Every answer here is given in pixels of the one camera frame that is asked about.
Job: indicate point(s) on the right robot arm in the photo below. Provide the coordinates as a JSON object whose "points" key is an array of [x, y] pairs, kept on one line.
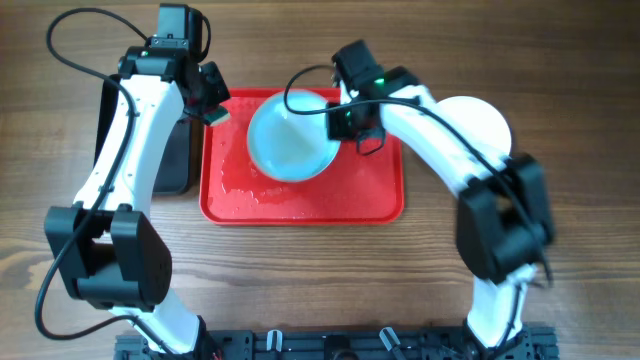
{"points": [[503, 216]]}

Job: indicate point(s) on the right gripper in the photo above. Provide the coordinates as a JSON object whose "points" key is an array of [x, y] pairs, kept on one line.
{"points": [[339, 128]]}

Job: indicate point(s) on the black rectangular tray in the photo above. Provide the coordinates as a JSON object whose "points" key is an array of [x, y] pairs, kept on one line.
{"points": [[180, 161]]}

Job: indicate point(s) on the light blue plate top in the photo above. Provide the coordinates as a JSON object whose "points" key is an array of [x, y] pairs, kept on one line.
{"points": [[288, 144]]}

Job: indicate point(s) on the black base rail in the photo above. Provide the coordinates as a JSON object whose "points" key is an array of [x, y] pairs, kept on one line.
{"points": [[533, 342]]}

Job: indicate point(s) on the red plastic tray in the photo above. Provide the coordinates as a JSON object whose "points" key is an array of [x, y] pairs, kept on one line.
{"points": [[353, 190]]}

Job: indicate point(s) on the green and yellow sponge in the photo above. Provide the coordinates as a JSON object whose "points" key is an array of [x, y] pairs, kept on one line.
{"points": [[216, 116]]}

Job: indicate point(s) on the white plate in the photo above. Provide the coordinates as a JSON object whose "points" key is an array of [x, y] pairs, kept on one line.
{"points": [[481, 124]]}

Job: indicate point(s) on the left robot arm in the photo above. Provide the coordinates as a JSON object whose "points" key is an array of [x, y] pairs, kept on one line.
{"points": [[104, 245]]}

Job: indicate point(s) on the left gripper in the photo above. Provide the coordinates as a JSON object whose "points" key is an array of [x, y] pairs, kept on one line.
{"points": [[219, 92]]}

